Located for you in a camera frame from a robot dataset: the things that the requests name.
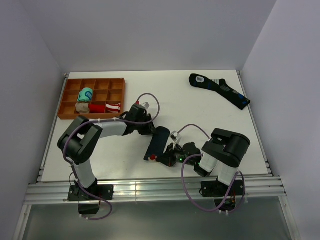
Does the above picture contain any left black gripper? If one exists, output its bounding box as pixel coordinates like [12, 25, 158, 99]
[134, 114, 157, 136]

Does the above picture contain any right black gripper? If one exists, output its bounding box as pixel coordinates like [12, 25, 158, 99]
[156, 142, 196, 167]

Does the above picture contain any navy cartoon sock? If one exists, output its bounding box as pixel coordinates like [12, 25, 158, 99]
[143, 126, 171, 161]

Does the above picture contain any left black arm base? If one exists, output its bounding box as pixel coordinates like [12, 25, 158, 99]
[67, 184, 114, 217]

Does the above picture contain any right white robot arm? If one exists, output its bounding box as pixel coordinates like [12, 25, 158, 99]
[155, 128, 251, 195]

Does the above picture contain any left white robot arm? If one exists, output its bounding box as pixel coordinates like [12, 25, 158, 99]
[57, 103, 156, 200]

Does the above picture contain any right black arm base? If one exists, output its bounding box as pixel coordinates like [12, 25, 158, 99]
[199, 176, 246, 214]

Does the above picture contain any red white striped sock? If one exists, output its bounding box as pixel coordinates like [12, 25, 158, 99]
[88, 102, 122, 115]

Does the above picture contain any orange compartment tray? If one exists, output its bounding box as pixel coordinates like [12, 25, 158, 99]
[57, 78, 126, 120]

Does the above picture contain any beige rolled sock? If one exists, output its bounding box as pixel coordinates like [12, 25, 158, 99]
[75, 102, 90, 114]

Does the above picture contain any teal rolled sock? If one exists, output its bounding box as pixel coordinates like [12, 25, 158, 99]
[77, 87, 94, 102]

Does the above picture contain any black blue sports sock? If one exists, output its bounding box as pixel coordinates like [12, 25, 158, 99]
[188, 73, 251, 110]

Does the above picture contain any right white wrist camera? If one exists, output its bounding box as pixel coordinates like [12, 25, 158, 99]
[169, 131, 182, 144]

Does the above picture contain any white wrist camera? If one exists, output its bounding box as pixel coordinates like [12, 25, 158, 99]
[135, 100, 150, 110]
[169, 131, 182, 144]

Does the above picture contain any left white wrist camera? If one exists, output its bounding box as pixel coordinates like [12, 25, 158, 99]
[135, 100, 150, 110]

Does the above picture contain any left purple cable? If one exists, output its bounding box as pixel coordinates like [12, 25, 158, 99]
[62, 93, 161, 221]

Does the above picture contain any aluminium front rail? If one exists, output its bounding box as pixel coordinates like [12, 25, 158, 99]
[23, 176, 286, 205]

